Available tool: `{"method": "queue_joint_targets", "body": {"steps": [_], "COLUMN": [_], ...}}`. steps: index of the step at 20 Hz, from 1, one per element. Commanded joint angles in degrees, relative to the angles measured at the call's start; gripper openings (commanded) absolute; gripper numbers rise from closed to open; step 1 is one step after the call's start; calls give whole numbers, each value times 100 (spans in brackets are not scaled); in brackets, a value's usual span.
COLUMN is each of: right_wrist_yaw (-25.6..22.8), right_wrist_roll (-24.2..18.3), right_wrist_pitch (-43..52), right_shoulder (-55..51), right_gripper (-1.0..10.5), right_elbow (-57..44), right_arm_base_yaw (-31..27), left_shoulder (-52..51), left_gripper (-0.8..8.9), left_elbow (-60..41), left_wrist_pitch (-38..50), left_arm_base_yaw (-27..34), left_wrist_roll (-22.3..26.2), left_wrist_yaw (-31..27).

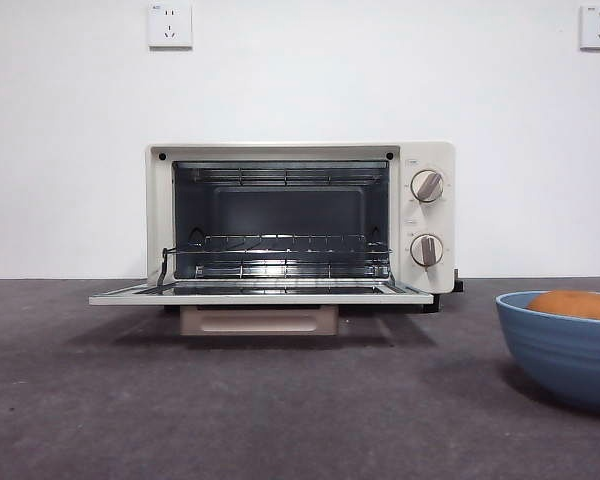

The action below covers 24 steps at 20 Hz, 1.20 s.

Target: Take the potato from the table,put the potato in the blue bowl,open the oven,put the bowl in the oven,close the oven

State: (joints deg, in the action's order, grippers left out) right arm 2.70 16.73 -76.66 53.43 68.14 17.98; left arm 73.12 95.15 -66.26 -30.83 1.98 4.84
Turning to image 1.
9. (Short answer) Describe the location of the cream glass oven door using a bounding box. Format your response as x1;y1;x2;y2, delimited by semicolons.
89;247;435;337

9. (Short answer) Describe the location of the brown potato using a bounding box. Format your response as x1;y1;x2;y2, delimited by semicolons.
526;290;600;322

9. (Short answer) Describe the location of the blue ribbed bowl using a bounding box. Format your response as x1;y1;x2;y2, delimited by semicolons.
495;291;600;414

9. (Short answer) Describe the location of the cream oven knob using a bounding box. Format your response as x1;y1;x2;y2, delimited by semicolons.
410;169;446;204
410;233;445;272

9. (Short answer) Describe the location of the cream Toshiba toaster oven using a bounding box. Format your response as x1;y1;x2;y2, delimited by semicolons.
144;141;465;314

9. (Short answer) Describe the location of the metal wire oven rack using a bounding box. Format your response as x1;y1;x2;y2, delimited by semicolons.
167;233;394;264

